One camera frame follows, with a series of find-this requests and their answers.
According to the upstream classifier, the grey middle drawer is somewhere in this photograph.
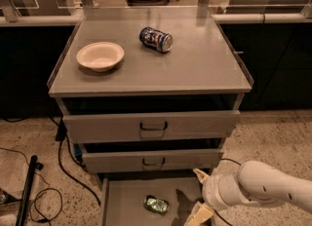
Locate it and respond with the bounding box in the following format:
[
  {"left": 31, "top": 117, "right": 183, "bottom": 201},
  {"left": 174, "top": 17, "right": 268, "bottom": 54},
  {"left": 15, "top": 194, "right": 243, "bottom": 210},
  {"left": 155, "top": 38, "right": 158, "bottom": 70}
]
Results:
[{"left": 82, "top": 139, "right": 223, "bottom": 173}]

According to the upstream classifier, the black cable floor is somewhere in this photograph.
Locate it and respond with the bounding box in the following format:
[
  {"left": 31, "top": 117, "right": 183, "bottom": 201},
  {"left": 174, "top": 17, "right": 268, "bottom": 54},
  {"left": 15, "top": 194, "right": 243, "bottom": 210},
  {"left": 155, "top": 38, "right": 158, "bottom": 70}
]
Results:
[
  {"left": 214, "top": 157, "right": 242, "bottom": 226},
  {"left": 48, "top": 116, "right": 101, "bottom": 207}
]

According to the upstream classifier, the grey bottom drawer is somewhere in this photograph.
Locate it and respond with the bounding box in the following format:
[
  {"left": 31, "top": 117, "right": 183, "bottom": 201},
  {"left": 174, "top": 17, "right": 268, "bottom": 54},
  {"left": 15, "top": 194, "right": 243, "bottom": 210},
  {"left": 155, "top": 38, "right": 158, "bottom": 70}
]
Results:
[{"left": 99, "top": 170, "right": 202, "bottom": 226}]

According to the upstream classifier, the grey top drawer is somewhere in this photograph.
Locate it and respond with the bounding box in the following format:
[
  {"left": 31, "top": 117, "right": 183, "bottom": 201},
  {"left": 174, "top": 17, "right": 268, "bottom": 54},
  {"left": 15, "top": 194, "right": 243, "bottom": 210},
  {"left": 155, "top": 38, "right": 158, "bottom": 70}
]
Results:
[{"left": 58, "top": 94, "right": 240, "bottom": 143}]

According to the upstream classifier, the white bowl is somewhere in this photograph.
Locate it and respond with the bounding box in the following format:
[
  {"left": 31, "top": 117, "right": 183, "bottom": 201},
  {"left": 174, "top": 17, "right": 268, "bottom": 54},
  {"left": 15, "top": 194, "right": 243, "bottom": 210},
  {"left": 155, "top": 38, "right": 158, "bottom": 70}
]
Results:
[{"left": 76, "top": 42, "right": 125, "bottom": 72}]

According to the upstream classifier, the thin black cable loop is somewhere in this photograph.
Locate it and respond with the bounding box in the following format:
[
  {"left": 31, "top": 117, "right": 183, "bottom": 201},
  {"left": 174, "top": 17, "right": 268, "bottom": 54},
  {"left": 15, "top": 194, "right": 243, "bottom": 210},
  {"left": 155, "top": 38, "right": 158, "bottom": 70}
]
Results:
[{"left": 0, "top": 146, "right": 63, "bottom": 225}]

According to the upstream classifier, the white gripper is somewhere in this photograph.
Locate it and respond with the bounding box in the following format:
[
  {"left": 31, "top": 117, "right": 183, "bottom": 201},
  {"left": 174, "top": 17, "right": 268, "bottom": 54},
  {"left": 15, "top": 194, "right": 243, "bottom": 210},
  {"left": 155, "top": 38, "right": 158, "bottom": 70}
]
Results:
[{"left": 183, "top": 169, "right": 242, "bottom": 226}]

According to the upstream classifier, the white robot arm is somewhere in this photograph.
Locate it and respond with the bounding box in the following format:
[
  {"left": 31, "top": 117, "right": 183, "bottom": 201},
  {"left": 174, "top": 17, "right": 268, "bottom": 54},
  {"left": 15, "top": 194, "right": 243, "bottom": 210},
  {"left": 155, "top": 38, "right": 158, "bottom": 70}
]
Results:
[{"left": 183, "top": 161, "right": 312, "bottom": 226}]

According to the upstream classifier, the black cable left floor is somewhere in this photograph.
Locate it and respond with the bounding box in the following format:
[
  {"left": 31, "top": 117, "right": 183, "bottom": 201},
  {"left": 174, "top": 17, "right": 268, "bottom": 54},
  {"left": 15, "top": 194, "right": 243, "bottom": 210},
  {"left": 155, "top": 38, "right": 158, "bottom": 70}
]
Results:
[{"left": 48, "top": 116, "right": 101, "bottom": 207}]

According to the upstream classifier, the crushed green can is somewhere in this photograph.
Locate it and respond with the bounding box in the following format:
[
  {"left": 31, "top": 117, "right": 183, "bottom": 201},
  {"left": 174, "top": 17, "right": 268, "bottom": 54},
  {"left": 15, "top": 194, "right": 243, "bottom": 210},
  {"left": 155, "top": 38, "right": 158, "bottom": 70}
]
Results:
[{"left": 143, "top": 195, "right": 169, "bottom": 215}]

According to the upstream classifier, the grey drawer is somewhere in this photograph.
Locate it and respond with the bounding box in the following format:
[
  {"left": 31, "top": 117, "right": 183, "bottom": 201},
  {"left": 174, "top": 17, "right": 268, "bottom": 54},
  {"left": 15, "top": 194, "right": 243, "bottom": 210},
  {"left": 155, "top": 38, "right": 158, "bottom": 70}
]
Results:
[
  {"left": 99, "top": 170, "right": 202, "bottom": 226},
  {"left": 82, "top": 139, "right": 223, "bottom": 173},
  {"left": 58, "top": 94, "right": 240, "bottom": 143}
]

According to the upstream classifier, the grey drawer cabinet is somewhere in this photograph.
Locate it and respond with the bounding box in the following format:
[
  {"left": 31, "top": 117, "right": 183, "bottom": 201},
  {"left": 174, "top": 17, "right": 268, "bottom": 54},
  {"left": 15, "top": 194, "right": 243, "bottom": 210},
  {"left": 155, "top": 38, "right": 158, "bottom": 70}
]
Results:
[{"left": 47, "top": 6, "right": 254, "bottom": 226}]

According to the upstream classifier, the black cable right floor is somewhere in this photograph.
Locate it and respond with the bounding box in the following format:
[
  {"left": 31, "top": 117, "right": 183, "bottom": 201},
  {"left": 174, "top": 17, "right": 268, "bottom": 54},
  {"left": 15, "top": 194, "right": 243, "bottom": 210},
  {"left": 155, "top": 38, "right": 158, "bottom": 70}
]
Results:
[{"left": 214, "top": 157, "right": 242, "bottom": 226}]

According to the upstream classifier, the black pole on floor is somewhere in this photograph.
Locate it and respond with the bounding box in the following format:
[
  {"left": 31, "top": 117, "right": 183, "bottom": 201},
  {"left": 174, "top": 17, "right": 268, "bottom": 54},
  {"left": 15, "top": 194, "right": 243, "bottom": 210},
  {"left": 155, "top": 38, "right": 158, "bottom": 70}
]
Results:
[{"left": 15, "top": 155, "right": 38, "bottom": 226}]

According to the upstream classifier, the blue soda can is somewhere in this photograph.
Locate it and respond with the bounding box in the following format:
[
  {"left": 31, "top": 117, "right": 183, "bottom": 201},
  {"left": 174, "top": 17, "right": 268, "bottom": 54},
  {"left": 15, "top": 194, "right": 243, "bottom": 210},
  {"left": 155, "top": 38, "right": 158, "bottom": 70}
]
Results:
[{"left": 139, "top": 26, "right": 174, "bottom": 54}]

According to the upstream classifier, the white rail pipe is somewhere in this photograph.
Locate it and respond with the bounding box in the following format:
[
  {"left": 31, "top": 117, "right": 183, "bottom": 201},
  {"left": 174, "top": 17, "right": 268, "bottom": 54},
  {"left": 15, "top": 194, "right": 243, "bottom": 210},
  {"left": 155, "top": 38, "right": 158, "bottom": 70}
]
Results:
[{"left": 212, "top": 14, "right": 312, "bottom": 24}]

